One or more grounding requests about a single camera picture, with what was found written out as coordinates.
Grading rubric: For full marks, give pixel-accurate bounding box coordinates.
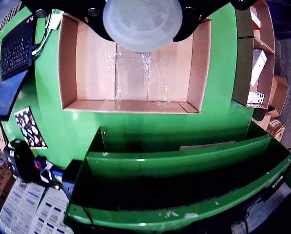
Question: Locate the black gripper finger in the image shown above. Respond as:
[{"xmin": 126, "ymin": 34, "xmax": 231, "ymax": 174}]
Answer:
[
  {"xmin": 20, "ymin": 0, "xmax": 115, "ymax": 42},
  {"xmin": 172, "ymin": 0, "xmax": 260, "ymax": 42}
]

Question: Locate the white bottle teal label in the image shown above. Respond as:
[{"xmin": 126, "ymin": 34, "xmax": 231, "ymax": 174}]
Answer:
[{"xmin": 102, "ymin": 0, "xmax": 184, "ymax": 53}]

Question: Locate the shallow cardboard tray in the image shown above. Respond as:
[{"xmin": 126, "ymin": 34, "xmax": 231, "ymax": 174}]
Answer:
[{"xmin": 58, "ymin": 13, "xmax": 212, "ymax": 115}]

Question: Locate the grey cardboard sheet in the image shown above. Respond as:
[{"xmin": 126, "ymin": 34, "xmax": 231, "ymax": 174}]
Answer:
[{"xmin": 179, "ymin": 140, "xmax": 237, "ymax": 152}]

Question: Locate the black box device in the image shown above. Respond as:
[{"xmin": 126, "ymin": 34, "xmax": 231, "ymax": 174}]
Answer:
[{"xmin": 62, "ymin": 159, "xmax": 84, "ymax": 199}]

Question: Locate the white adapter block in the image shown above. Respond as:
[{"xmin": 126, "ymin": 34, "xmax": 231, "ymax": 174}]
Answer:
[{"xmin": 46, "ymin": 13, "xmax": 61, "ymax": 31}]

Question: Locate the black laptop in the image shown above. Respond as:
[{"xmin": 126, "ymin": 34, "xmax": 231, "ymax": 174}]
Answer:
[{"xmin": 0, "ymin": 14, "xmax": 38, "ymax": 122}]

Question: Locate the black white photo card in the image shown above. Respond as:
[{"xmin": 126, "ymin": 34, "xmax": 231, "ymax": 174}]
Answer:
[{"xmin": 14, "ymin": 106, "xmax": 48, "ymax": 150}]

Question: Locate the green metal shelf unit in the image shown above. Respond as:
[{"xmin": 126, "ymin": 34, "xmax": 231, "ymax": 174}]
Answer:
[{"xmin": 63, "ymin": 119, "xmax": 291, "ymax": 234}]

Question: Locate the blue red small pack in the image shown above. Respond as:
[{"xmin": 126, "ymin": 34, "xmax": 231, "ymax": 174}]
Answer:
[{"xmin": 33, "ymin": 156, "xmax": 47, "ymax": 171}]

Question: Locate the black round device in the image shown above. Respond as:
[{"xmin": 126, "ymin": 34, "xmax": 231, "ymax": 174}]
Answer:
[{"xmin": 3, "ymin": 138, "xmax": 40, "ymax": 184}]

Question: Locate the white printed paper sheet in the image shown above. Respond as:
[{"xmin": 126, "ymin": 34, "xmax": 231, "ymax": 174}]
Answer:
[
  {"xmin": 29, "ymin": 186, "xmax": 72, "ymax": 234},
  {"xmin": 0, "ymin": 179, "xmax": 46, "ymax": 234}
]

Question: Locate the white cable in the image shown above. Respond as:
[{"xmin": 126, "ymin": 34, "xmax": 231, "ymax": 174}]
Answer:
[{"xmin": 32, "ymin": 24, "xmax": 51, "ymax": 58}]

